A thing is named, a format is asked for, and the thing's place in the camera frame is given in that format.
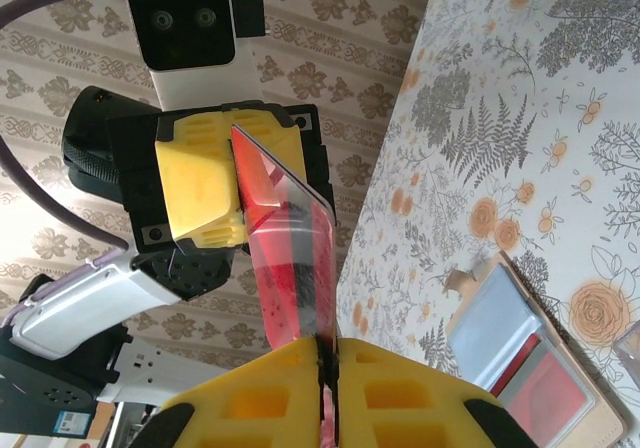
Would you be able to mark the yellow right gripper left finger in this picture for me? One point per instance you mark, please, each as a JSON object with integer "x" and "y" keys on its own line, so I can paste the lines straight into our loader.
{"x": 250, "y": 408}

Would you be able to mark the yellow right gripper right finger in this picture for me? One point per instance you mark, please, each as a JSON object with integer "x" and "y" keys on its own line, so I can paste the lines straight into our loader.
{"x": 400, "y": 403}

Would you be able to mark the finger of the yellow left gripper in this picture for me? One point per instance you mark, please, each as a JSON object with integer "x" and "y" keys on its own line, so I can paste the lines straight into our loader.
{"x": 287, "y": 143}
{"x": 195, "y": 183}

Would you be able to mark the black and red credit card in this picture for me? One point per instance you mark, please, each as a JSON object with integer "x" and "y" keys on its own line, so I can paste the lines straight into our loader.
{"x": 285, "y": 248}

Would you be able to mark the beige card holder wallet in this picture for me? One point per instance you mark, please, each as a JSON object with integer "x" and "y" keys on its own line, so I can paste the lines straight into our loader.
{"x": 500, "y": 318}

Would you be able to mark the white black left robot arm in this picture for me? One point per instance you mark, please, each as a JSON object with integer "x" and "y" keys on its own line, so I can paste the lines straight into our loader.
{"x": 75, "y": 308}

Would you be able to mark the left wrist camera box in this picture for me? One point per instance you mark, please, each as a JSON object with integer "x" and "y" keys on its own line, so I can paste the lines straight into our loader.
{"x": 180, "y": 18}

